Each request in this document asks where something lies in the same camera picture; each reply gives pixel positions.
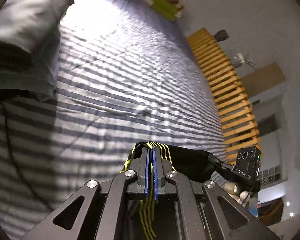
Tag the grey folded garment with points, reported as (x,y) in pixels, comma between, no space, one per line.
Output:
(27,30)

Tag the dark ceramic vase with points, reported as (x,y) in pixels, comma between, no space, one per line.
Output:
(221,35)

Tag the blue striped bed sheet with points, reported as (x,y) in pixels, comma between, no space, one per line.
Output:
(115,67)

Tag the person's right hand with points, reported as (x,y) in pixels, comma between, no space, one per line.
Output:
(232,188)

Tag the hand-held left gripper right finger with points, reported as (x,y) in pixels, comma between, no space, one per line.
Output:
(156,172)

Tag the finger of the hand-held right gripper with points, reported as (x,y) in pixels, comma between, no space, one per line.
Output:
(217,162)

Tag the wooden slatted bed rail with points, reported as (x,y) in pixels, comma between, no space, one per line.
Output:
(215,62)

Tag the black yellow striped garment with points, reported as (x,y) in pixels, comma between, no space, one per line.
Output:
(190,162)

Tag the wooden door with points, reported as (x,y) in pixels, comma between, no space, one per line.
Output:
(265,77)

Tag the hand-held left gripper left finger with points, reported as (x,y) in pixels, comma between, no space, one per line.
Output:
(147,170)

